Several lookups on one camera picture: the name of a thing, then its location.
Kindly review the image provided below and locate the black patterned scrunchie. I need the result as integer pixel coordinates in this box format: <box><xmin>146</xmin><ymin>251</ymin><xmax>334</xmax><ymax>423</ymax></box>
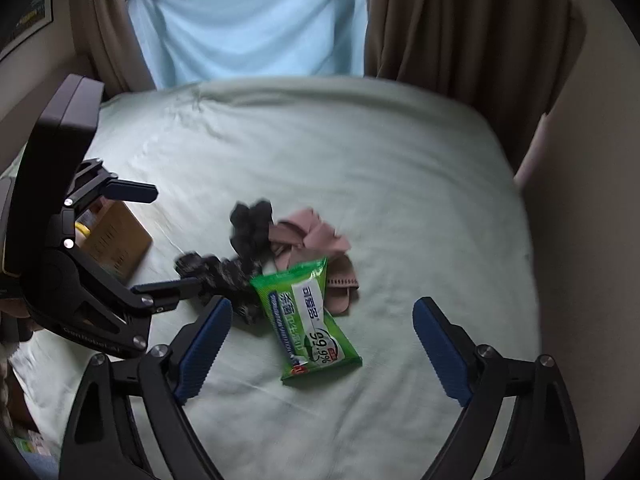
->
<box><xmin>175</xmin><ymin>252</ymin><xmax>264</xmax><ymax>325</ymax></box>

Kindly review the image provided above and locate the green wet wipes pack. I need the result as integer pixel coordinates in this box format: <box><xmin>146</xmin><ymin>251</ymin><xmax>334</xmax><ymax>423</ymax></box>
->
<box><xmin>250</xmin><ymin>258</ymin><xmax>362</xmax><ymax>382</ymax></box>

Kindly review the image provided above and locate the yellow framed round mirror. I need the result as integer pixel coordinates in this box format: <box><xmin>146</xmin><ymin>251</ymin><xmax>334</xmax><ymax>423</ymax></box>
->
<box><xmin>74</xmin><ymin>221</ymin><xmax>91</xmax><ymax>240</ymax></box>

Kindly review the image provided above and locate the cardboard box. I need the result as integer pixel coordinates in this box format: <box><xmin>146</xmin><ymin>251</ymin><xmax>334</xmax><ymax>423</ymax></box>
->
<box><xmin>76</xmin><ymin>198</ymin><xmax>152</xmax><ymax>283</ymax></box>

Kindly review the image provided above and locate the pink hair bow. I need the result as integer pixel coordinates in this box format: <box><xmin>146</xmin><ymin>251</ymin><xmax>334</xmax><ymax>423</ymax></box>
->
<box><xmin>269</xmin><ymin>208</ymin><xmax>359</xmax><ymax>315</ymax></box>

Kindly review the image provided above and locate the brown left curtain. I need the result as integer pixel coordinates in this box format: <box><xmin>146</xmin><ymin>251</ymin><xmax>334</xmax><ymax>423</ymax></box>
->
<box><xmin>70</xmin><ymin>0</ymin><xmax>155</xmax><ymax>96</ymax></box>

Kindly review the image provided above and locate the brown curtain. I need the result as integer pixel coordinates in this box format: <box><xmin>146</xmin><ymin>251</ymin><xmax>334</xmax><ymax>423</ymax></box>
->
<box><xmin>364</xmin><ymin>0</ymin><xmax>586</xmax><ymax>169</ymax></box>
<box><xmin>70</xmin><ymin>0</ymin><xmax>155</xmax><ymax>96</ymax></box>

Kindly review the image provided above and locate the light blue hanging sheet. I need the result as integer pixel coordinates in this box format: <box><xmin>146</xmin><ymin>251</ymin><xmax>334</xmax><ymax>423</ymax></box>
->
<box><xmin>128</xmin><ymin>0</ymin><xmax>368</xmax><ymax>89</ymax></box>

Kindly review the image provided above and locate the pale green bed sheet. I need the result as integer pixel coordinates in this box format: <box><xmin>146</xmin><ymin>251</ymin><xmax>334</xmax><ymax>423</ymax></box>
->
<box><xmin>0</xmin><ymin>75</ymin><xmax>542</xmax><ymax>480</ymax></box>

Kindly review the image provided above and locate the brown right curtain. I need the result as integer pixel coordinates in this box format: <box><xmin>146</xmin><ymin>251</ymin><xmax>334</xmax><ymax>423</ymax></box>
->
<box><xmin>364</xmin><ymin>0</ymin><xmax>586</xmax><ymax>169</ymax></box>

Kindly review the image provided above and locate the framed wall picture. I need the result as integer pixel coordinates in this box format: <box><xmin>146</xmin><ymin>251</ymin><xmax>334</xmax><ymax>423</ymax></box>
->
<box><xmin>0</xmin><ymin>0</ymin><xmax>53</xmax><ymax>61</ymax></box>

